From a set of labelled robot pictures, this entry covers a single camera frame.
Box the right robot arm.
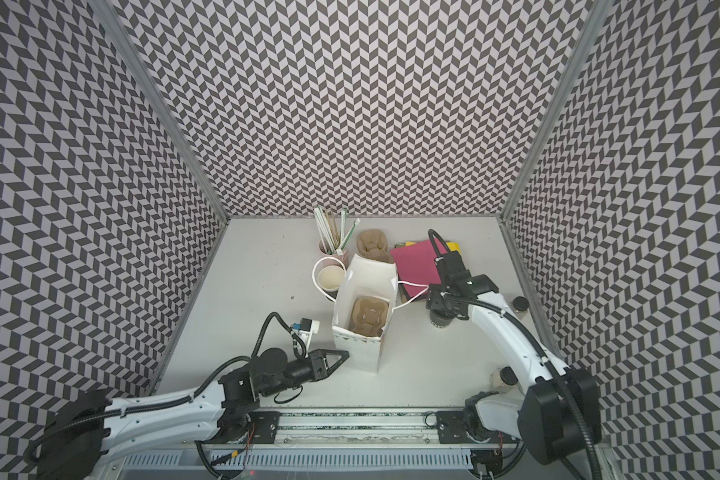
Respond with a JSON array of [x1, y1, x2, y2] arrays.
[[426, 229, 603, 479]]

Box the pulp two cup carrier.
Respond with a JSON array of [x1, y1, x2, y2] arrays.
[[348, 296, 389, 338]]

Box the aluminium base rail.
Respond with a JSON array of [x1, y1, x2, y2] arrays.
[[113, 405, 517, 451]]

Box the black sleeved paper cup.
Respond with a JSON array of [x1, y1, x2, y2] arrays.
[[316, 264, 346, 297]]

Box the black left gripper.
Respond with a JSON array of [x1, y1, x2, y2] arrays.
[[261, 350, 351, 401]]

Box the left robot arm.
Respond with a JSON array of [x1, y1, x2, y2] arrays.
[[23, 312, 350, 479]]

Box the magenta paper napkin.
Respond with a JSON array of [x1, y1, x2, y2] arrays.
[[389, 240, 441, 300]]

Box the aluminium corner post left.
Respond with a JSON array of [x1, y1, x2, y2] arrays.
[[88, 0, 229, 223]]

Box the cartoon animal paper gift bag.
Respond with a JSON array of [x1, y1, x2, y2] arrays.
[[312, 255, 409, 373]]

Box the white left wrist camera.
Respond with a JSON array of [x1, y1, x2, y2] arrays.
[[292, 318, 320, 343]]

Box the aluminium corner post right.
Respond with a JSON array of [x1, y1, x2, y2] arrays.
[[499, 0, 613, 223]]

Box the aluminium corner post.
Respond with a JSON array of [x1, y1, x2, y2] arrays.
[[88, 0, 229, 223], [499, 0, 613, 223]]

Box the green straw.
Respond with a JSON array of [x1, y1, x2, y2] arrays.
[[337, 219, 361, 251]]

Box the pink metal straw bucket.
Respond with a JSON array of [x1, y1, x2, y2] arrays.
[[318, 240, 350, 266]]

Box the stacked pulp cup carriers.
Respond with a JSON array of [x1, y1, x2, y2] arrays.
[[356, 229, 394, 264]]

